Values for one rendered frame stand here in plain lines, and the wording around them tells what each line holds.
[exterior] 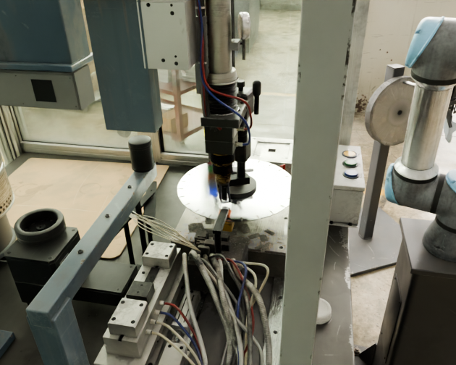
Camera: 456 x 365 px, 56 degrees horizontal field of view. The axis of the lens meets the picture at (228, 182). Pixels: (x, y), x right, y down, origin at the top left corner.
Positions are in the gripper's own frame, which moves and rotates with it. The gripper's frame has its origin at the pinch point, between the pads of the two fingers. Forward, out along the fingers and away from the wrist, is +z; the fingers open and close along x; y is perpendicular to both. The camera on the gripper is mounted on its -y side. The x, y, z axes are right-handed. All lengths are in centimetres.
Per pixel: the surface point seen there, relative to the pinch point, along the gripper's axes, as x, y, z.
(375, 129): 40.6, 16.4, 17.3
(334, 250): -19, -56, 16
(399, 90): 40.2, 26.8, 0.2
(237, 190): -6, -81, -5
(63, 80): 4, -118, -39
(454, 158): 87, 156, 91
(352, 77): 13.2, -27.9, -22.4
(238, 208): -12, -84, -4
